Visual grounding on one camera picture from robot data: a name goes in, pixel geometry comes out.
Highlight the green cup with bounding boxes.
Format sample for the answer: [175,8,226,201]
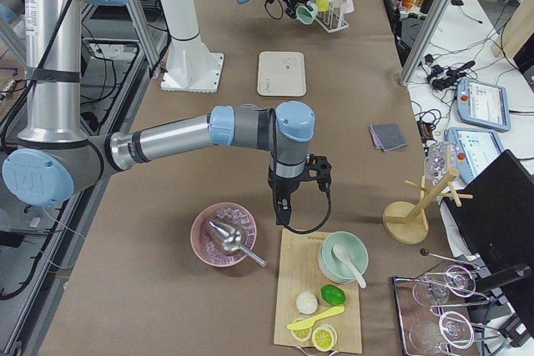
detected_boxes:
[295,3,318,25]

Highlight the cream rabbit tray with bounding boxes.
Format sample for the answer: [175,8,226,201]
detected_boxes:
[257,51,306,97]

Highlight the yellow cup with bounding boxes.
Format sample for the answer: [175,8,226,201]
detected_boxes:
[315,0,330,13]

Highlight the metal ice scoop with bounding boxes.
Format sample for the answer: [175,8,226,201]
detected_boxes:
[206,218,266,268]

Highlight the bamboo cutting board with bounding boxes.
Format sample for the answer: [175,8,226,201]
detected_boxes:
[274,230,363,353]

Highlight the white ceramic spoon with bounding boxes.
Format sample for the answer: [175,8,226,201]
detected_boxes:
[333,243,366,289]

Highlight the stacked green bowls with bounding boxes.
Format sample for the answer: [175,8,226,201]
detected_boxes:
[318,230,370,283]

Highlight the pink ribbed bowl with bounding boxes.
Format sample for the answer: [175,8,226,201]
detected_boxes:
[190,202,257,268]

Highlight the grey folded cloth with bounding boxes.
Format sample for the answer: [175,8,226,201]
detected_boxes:
[369,123,408,152]

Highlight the white steamed bun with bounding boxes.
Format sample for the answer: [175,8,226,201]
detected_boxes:
[295,291,318,315]

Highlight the green lime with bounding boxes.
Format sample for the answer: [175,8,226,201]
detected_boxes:
[320,284,346,306]

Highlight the wooden mug tree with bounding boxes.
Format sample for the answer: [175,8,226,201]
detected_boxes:
[382,168,473,244]

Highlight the yellow plastic knife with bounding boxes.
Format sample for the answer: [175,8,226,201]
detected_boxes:
[286,305,345,331]

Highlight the lemon half slice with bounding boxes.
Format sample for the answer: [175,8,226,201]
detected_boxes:
[290,328,312,343]

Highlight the blue teach pendant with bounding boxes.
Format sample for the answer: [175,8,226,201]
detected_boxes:
[445,128,504,184]
[456,78,511,132]

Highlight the wine glass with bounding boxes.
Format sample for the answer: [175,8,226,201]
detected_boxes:
[412,265,476,307]
[409,311,475,355]

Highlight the black monitor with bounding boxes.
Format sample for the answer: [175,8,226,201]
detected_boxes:
[444,149,533,333]

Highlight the white wire cup rack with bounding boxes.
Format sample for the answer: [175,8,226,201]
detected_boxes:
[312,0,355,33]

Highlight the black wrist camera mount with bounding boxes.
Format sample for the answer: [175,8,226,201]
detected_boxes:
[300,153,331,193]

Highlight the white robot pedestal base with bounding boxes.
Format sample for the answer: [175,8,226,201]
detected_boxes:
[160,0,224,93]

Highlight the aluminium frame post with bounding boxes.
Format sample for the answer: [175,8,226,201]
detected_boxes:
[399,0,450,87]

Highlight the wire glass rack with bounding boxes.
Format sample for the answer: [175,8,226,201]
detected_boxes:
[391,272,514,356]

